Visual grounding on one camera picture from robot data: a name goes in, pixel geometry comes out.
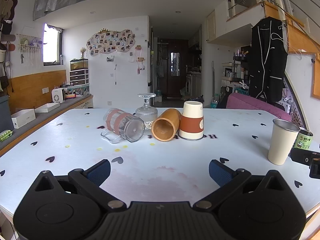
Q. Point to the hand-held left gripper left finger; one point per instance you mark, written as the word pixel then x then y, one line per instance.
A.
pixel 98 172

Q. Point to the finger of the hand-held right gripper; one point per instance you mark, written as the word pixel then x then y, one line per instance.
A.
pixel 301 155
pixel 315 168

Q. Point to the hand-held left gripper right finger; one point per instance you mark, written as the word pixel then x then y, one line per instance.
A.
pixel 220 172

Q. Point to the cream metal cup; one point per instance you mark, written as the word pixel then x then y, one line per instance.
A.
pixel 281 142

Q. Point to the paper cup with brown sleeve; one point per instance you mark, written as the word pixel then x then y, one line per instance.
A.
pixel 192 122

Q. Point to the orange wooden cup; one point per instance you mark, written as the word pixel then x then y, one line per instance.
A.
pixel 166 126

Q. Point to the green labelled can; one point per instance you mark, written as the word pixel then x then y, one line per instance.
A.
pixel 304 140

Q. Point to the glass mug with pink bands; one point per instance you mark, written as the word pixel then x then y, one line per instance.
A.
pixel 123 125

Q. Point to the white perforated panel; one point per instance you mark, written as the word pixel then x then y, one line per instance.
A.
pixel 291 100

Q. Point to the pink chair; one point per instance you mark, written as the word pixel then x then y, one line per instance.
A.
pixel 252 106

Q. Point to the ribbed glass goblet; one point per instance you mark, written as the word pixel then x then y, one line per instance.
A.
pixel 147 112

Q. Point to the grey side counter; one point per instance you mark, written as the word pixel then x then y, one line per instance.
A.
pixel 42 120

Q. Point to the flat white tray box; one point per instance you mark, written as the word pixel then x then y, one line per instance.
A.
pixel 47 107

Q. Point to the white small appliance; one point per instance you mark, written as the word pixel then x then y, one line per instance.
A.
pixel 58 95

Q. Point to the white open box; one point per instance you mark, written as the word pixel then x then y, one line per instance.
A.
pixel 23 118

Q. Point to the washing machine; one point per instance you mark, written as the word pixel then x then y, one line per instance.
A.
pixel 190 84

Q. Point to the small drawer unit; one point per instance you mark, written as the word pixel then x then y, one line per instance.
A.
pixel 79 77

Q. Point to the large water bottle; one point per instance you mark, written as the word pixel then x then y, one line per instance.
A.
pixel 159 95

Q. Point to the green packet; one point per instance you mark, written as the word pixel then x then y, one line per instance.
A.
pixel 5 135

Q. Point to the black jacket with white trim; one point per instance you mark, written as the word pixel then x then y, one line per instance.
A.
pixel 267 60

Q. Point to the black storage rack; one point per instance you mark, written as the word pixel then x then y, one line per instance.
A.
pixel 240 70

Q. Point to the glass fish tank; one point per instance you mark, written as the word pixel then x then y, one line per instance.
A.
pixel 79 64

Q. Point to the dark grey box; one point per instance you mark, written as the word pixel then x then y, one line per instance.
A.
pixel 5 112

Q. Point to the dark wooden door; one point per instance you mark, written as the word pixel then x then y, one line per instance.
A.
pixel 177 67

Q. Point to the hanging plastic bag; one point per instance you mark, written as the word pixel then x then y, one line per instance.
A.
pixel 160 69

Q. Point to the dried flower bunch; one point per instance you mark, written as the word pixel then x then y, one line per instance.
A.
pixel 82 52

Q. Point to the pink hanging ornament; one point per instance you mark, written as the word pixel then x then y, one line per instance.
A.
pixel 139 57

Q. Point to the wooden staircase with railing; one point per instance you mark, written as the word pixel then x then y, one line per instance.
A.
pixel 297 32

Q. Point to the cloud-shaped photo board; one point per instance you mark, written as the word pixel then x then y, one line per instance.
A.
pixel 110 42

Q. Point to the window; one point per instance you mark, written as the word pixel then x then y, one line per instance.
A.
pixel 51 43

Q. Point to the wall socket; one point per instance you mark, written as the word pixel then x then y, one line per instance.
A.
pixel 45 90

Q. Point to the macrame wall hanger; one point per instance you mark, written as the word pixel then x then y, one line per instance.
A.
pixel 28 47

